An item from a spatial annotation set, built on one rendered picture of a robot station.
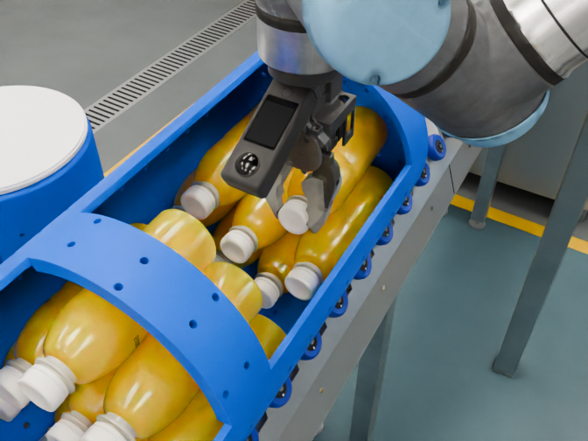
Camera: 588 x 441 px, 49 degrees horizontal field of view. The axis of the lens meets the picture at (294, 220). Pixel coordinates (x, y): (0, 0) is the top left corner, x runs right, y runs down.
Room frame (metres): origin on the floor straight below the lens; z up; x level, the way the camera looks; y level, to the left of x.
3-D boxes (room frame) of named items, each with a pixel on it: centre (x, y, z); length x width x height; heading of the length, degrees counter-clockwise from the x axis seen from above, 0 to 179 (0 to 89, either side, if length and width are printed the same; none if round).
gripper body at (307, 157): (0.56, -0.01, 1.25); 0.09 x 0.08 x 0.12; 151
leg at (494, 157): (1.68, -0.66, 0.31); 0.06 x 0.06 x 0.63; 61
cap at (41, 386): (0.29, 0.20, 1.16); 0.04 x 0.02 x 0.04; 61
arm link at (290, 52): (0.56, -0.01, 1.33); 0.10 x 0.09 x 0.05; 61
